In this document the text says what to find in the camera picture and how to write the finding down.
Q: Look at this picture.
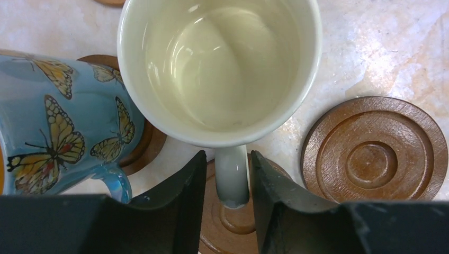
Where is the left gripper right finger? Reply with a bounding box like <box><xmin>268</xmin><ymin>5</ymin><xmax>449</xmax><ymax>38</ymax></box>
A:
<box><xmin>250</xmin><ymin>151</ymin><xmax>448</xmax><ymax>253</ymax></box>

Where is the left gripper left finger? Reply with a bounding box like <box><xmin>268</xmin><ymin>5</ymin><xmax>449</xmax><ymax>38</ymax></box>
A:
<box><xmin>1</xmin><ymin>150</ymin><xmax>207</xmax><ymax>253</ymax></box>

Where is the blue butterfly mug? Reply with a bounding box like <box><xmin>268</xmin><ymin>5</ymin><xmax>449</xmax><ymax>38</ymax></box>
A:
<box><xmin>1</xmin><ymin>49</ymin><xmax>145</xmax><ymax>203</ymax></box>

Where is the cream white mug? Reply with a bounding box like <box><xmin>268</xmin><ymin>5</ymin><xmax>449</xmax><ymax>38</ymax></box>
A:
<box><xmin>117</xmin><ymin>1</ymin><xmax>322</xmax><ymax>209</ymax></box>

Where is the light brown coaster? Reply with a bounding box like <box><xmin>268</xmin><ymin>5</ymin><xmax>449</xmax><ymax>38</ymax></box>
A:
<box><xmin>94</xmin><ymin>0</ymin><xmax>126</xmax><ymax>7</ymax></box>

